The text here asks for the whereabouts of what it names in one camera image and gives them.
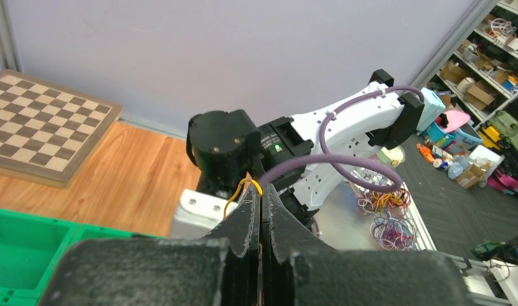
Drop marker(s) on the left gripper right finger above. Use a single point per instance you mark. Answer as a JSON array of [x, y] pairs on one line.
[[300, 269]]

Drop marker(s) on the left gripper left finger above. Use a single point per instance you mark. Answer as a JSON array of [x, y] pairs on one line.
[[219, 268]]

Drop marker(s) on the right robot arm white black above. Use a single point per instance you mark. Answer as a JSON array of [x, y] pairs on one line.
[[305, 156]]

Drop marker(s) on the green six-compartment tray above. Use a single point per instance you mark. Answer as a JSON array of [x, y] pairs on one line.
[[30, 248]]

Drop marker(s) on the wooden chessboard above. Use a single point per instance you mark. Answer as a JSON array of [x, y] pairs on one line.
[[47, 131]]

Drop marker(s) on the pile of toys and boxes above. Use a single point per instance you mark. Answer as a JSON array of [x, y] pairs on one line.
[[483, 156]]

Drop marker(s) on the storage shelf with boxes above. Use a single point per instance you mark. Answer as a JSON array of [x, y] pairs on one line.
[[480, 77]]

